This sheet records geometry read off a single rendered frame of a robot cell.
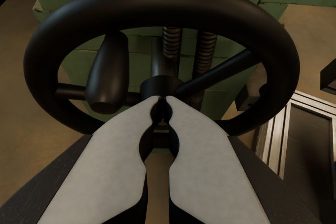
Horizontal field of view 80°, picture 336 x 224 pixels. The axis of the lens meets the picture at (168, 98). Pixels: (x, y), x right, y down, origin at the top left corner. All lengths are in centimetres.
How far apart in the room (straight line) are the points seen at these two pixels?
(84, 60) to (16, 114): 91
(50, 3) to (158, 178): 85
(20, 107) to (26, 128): 14
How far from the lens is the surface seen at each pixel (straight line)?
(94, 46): 44
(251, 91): 55
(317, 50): 195
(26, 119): 131
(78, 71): 52
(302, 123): 114
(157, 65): 26
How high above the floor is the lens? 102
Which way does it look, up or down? 58 degrees down
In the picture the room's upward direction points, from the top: 8 degrees clockwise
